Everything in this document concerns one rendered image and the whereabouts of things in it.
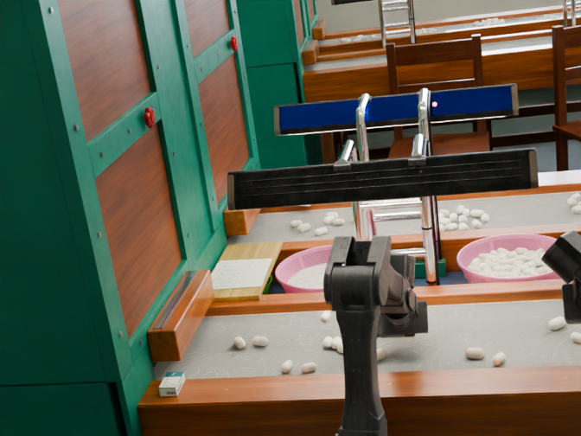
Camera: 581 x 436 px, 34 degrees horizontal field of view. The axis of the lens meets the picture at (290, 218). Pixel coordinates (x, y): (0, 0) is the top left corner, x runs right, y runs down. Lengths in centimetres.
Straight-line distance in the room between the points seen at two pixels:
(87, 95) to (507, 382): 92
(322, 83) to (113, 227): 290
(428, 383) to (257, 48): 300
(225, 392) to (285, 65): 291
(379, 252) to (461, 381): 37
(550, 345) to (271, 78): 290
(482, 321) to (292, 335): 41
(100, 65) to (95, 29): 7
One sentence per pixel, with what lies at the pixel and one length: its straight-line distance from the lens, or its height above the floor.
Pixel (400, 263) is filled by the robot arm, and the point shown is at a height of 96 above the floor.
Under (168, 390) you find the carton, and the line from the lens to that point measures 185.
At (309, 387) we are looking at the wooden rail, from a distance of 180.
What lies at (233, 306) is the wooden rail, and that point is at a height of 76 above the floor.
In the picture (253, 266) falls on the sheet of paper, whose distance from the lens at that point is 233.
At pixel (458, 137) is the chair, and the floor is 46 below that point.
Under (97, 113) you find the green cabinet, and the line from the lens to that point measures 178.
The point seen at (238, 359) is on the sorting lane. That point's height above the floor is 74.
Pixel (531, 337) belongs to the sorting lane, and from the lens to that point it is 196.
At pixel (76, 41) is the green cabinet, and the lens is 173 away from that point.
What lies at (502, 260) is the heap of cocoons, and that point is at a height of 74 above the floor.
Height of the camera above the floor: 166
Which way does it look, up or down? 20 degrees down
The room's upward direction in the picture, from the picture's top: 8 degrees counter-clockwise
